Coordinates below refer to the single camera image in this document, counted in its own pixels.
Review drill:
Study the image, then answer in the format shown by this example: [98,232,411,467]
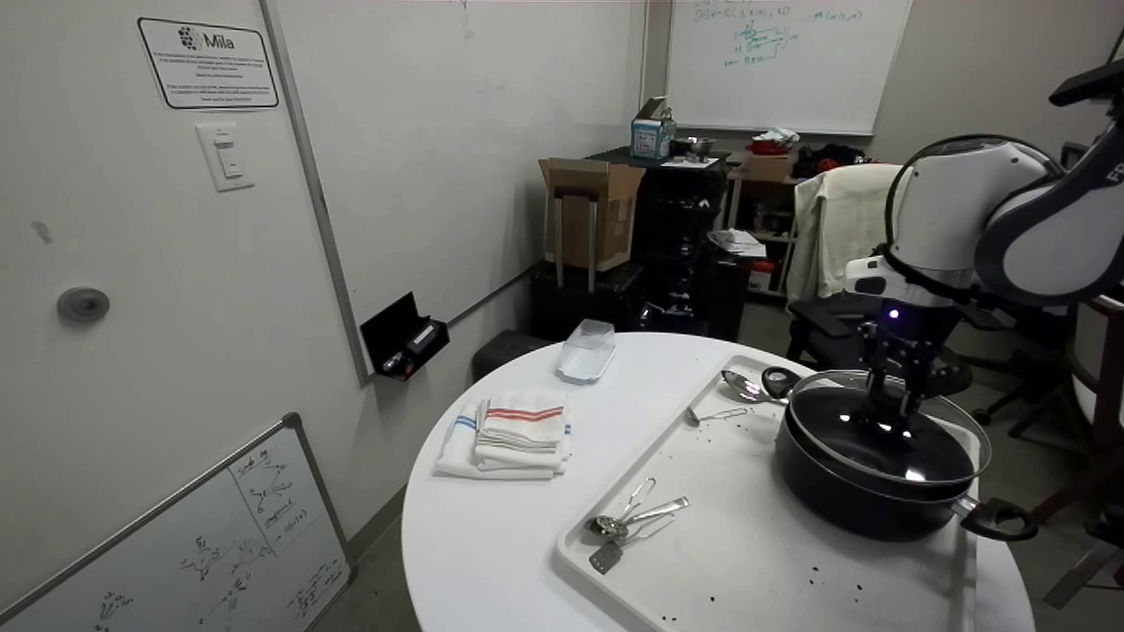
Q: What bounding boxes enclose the cream towel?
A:
[782,160,907,307]

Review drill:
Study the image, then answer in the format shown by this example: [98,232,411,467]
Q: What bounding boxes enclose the black cabinet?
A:
[628,151,738,344]

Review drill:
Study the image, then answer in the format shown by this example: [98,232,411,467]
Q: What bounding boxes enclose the printed wall sign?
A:
[135,14,284,111]

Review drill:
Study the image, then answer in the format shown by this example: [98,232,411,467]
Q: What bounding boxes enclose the black pot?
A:
[759,366,1039,544]

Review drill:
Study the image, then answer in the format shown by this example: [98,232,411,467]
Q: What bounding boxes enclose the grey round wall stopper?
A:
[54,284,117,330]

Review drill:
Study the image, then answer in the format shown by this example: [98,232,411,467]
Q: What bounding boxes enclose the written wall whiteboard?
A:
[663,0,916,140]

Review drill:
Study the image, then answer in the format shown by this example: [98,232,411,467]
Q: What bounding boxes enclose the small leaning whiteboard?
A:
[0,411,355,632]

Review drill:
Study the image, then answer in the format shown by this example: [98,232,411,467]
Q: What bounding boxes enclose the white wrist camera block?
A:
[843,253,915,307]

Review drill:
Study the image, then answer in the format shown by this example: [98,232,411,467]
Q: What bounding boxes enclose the large metal spoon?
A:
[716,366,768,408]

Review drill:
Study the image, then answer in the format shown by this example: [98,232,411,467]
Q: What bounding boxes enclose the red striped folded towel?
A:
[472,396,575,458]

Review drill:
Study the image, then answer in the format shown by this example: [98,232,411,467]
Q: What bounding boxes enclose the blue tissue box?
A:
[628,99,677,160]

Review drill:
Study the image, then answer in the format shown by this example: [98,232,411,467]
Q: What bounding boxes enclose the large blank wall whiteboard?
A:
[258,0,654,386]

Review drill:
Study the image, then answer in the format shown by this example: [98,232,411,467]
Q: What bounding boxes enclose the black office chair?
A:
[967,297,1100,429]

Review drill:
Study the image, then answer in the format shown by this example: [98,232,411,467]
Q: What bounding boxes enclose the folded white red towels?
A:
[431,411,573,486]

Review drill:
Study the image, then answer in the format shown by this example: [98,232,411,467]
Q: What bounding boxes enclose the cardboard box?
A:
[539,153,651,278]

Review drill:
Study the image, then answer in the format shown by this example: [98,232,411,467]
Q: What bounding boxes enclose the clear plastic container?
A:
[557,316,621,386]

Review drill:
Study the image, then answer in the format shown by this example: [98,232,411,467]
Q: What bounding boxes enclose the white light switch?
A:
[195,118,259,198]

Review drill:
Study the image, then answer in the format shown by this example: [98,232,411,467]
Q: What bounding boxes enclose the white plastic tray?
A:
[553,348,985,632]

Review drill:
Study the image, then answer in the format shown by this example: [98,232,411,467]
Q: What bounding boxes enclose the metal wire utensil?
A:
[609,475,668,532]

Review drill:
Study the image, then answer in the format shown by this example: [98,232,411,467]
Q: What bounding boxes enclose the chair draped with towel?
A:
[782,160,976,399]

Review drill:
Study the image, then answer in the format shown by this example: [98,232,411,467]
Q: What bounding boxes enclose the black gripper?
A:
[862,295,963,429]

